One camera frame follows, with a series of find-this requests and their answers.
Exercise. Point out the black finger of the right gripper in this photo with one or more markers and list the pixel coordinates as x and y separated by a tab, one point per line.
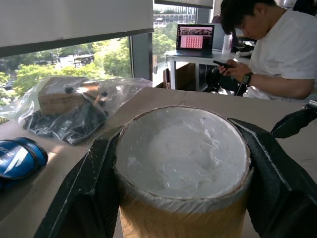
294	124

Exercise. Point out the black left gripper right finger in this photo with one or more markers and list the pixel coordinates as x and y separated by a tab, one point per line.
277	188

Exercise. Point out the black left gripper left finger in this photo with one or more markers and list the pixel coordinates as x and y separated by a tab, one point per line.
81	188

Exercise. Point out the black smartphone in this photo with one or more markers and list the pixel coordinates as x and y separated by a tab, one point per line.
221	64

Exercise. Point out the brown tape roll white core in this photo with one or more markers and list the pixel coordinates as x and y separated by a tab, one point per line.
180	158

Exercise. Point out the person's left hand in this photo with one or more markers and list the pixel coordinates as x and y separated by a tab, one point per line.
234	72

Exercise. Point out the black wristwatch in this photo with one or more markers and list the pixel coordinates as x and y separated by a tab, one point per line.
247	78

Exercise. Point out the clear bag of wooden parts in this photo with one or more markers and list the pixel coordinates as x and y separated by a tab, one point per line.
74	109

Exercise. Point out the person in white t-shirt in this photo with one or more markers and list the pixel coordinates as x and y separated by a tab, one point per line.
284	42

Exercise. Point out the white plastic bottle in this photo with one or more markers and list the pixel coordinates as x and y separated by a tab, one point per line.
226	44

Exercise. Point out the brown cardboard box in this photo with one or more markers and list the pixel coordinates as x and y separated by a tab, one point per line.
184	75

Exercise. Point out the white desk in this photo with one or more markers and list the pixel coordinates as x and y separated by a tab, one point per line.
188	59

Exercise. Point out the open black laptop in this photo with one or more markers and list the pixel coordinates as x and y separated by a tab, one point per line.
195	39

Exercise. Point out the white roller blind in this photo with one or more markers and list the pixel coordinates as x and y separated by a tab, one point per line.
74	19

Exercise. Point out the dark window frame post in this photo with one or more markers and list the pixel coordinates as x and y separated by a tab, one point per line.
141	59

